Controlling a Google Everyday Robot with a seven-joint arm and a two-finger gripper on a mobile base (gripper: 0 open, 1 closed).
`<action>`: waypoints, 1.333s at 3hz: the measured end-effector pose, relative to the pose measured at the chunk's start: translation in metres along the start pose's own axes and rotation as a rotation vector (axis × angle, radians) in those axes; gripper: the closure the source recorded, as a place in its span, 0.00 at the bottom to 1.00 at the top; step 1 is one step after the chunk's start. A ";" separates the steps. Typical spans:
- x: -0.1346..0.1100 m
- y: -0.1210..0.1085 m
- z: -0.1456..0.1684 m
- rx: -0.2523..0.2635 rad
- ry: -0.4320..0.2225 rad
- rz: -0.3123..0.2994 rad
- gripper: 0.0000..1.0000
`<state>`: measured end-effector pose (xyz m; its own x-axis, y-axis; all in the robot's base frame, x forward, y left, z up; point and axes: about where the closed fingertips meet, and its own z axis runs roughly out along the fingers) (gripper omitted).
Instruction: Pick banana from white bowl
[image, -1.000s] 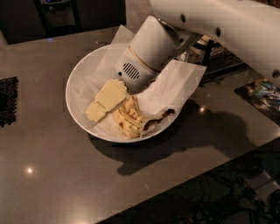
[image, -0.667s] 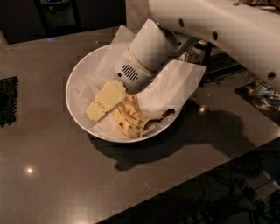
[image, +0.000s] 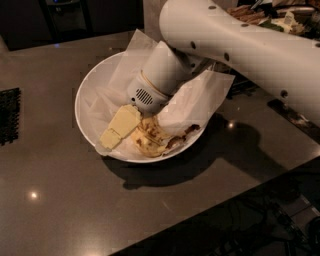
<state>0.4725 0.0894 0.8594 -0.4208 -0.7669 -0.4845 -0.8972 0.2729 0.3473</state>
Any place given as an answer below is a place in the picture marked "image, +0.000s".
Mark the white gripper with vent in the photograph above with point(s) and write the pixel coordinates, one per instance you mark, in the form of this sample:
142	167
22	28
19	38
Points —
144	94

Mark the spotted yellow banana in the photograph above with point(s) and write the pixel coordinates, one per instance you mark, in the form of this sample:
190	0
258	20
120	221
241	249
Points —
152	130
148	146

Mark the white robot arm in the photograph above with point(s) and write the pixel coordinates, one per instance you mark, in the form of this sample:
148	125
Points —
196	32

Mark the white bowl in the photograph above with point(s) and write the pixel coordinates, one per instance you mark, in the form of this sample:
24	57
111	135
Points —
98	99

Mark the white paper liner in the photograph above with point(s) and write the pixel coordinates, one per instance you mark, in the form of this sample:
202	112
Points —
140	46

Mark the dark appliance in background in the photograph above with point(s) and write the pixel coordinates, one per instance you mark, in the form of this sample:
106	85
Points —
67	20

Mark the black mesh mat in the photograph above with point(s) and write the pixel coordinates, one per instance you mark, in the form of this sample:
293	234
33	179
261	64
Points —
9	115

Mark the colourful printed mat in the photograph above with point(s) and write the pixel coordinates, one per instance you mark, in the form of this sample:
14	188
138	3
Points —
309	128

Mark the black wire tea rack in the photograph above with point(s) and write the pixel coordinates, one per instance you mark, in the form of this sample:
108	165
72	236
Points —
219	81

